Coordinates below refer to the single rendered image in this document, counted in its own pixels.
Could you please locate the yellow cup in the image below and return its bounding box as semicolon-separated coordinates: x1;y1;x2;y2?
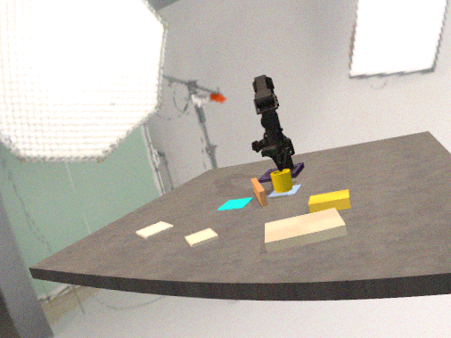
271;169;293;194

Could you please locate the cream flat square tile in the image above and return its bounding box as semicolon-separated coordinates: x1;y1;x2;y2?
136;221;173;240

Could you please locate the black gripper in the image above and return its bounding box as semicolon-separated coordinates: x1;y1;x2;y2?
261;126;292;172

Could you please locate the beige flat square tile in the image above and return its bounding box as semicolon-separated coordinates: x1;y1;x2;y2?
185;229;218;247

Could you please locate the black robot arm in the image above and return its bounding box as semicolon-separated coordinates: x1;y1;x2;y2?
251;75;297;171

